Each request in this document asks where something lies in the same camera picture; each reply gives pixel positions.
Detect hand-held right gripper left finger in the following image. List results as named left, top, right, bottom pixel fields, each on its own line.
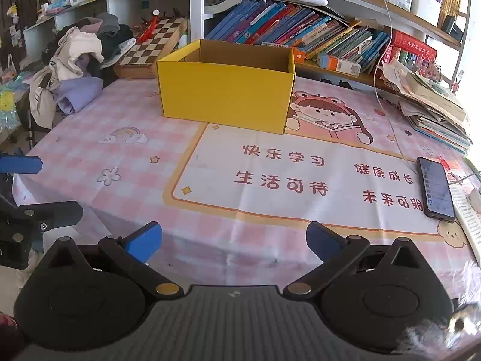
left=41, top=222, right=185, bottom=302

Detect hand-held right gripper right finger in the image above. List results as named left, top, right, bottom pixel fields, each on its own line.
left=283, top=222, right=431, bottom=301

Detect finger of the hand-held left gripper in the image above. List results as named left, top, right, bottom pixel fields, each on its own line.
left=0, top=153, right=43, bottom=207
left=0, top=199, right=84, bottom=234

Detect yellow cardboard box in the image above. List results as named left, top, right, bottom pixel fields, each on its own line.
left=156, top=39, right=296, bottom=135

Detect pile of clothes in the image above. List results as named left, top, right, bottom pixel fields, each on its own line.
left=28, top=12, right=138, bottom=130

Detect black smartphone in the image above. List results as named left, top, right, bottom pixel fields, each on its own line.
left=416, top=156, right=456, bottom=222

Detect white printed booklet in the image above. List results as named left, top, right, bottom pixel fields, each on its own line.
left=447, top=169, right=481, bottom=264

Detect stack of books and papers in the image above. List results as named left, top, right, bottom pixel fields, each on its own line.
left=379, top=58, right=472, bottom=155

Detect wooden chessboard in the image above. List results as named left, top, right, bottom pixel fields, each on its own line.
left=114, top=18, right=188, bottom=79

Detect short orange white box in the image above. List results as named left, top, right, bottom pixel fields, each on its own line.
left=317, top=53, right=362, bottom=76

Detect red tassel charm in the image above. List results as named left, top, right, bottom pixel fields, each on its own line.
left=135, top=9, right=162, bottom=44

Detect white side shelf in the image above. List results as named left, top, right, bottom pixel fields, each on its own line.
left=23, top=0, right=192, bottom=46

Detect red thick book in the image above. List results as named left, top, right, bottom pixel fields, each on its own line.
left=391, top=30, right=438, bottom=59

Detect row of leaning books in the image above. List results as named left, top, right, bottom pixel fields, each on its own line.
left=205, top=0, right=391, bottom=74

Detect white framed wooden bookshelf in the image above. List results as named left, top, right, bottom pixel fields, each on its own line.
left=190, top=0, right=472, bottom=91

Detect small black box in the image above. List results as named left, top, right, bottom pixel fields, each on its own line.
left=441, top=15, right=464, bottom=42

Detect white pen holder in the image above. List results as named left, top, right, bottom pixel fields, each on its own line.
left=409, top=0, right=441, bottom=27

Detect white charging cable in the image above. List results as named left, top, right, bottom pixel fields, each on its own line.
left=370, top=0, right=418, bottom=168

